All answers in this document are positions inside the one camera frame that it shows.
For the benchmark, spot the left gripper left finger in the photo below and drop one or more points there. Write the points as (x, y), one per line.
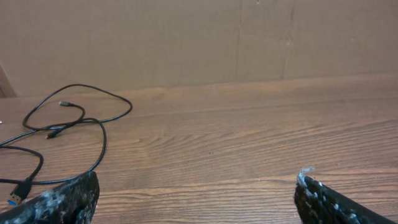
(72, 202)

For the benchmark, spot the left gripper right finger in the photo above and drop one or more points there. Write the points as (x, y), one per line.
(318, 204)

